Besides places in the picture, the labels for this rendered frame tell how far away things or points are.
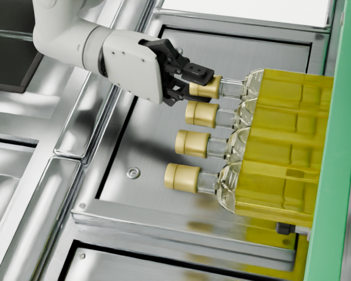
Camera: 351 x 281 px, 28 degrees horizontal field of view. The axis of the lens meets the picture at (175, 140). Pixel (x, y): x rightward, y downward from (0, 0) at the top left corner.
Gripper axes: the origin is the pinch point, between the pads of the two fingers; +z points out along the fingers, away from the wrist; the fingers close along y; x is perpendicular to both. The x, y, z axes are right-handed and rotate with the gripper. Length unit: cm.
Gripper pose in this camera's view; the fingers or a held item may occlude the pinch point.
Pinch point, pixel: (198, 84)
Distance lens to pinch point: 104.3
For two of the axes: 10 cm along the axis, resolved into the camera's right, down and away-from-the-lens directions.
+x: 4.8, -7.0, 5.3
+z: 8.7, 3.4, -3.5
